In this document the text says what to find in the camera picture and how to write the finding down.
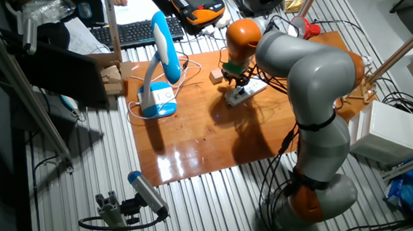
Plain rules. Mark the red desk lamp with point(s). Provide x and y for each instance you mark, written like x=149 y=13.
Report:
x=309 y=28

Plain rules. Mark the silver metal cylinder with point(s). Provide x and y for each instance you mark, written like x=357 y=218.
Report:
x=30 y=35

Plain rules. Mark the aluminium frame bar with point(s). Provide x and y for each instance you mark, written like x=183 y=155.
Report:
x=307 y=2
x=25 y=95
x=404 y=45
x=411 y=164
x=109 y=17

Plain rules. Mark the black flat monitor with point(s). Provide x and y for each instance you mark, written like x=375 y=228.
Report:
x=60 y=72

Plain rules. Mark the blue plastic bag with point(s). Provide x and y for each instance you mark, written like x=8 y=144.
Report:
x=412 y=192

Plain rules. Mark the clear plastic bag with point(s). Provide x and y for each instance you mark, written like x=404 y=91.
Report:
x=48 y=6

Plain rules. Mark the black keyboard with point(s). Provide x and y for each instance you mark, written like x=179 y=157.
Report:
x=139 y=32

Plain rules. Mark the orange black teach pendant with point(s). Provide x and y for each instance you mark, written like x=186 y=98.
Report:
x=199 y=6

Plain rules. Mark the grey camera blue end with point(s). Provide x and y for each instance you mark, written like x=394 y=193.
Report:
x=148 y=193

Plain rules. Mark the printed paper sheet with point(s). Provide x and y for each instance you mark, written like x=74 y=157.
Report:
x=82 y=37

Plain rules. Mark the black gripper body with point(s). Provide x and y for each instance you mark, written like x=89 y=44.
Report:
x=237 y=78

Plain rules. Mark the black smartphone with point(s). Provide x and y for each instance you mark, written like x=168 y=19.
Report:
x=161 y=3

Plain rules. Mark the light wooden block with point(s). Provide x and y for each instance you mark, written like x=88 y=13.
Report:
x=216 y=77

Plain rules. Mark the brown wooden board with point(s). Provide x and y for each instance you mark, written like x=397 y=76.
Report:
x=205 y=137

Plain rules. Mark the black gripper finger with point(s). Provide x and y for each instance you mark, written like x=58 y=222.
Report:
x=244 y=86
x=230 y=83

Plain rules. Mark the white power strip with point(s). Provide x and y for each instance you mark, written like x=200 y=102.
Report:
x=246 y=93

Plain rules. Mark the white paper sheets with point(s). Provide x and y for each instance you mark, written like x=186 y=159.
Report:
x=137 y=5

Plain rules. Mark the white rounded object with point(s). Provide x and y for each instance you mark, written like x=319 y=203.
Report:
x=223 y=20

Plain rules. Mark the wooden peg rack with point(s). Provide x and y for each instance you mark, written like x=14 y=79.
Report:
x=361 y=90

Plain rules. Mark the white plastic box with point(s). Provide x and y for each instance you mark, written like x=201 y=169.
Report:
x=387 y=133

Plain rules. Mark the yellow packet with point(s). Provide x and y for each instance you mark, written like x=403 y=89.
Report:
x=295 y=4

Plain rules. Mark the dark computer mouse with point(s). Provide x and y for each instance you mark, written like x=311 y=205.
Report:
x=85 y=10

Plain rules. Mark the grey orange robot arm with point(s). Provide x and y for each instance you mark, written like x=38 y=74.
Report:
x=315 y=75

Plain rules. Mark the blue white desk lamp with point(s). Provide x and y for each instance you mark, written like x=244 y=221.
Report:
x=165 y=54

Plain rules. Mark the aluminium camera mount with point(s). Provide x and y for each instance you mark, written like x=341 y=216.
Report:
x=112 y=214

